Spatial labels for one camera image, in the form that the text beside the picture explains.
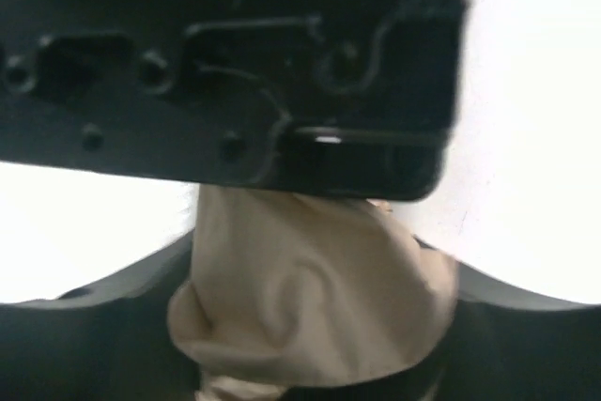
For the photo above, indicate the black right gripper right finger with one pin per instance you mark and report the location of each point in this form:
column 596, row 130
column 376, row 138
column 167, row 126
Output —
column 509, row 343

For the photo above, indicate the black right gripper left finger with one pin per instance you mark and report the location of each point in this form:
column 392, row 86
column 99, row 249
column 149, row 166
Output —
column 104, row 341

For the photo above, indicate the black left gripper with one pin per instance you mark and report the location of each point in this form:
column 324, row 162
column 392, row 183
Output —
column 349, row 98

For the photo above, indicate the beige folding umbrella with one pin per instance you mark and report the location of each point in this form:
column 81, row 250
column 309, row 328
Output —
column 290, row 291

